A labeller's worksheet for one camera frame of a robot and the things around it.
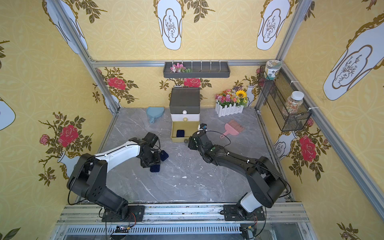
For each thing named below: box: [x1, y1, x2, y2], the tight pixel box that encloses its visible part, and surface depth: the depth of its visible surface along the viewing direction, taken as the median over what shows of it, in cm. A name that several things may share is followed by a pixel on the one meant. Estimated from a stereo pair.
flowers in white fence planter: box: [214, 89, 249, 118], surface depth 109 cm
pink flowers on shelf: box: [170, 62, 191, 73], surface depth 89 cm
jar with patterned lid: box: [265, 59, 282, 80], surface depth 87 cm
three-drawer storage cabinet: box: [169, 87, 201, 144], surface depth 103 cm
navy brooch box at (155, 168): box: [150, 164, 160, 173], surface depth 89 cm
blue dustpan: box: [146, 107, 165, 124], surface depth 123 cm
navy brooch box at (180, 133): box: [176, 129, 185, 138], surface depth 105 cm
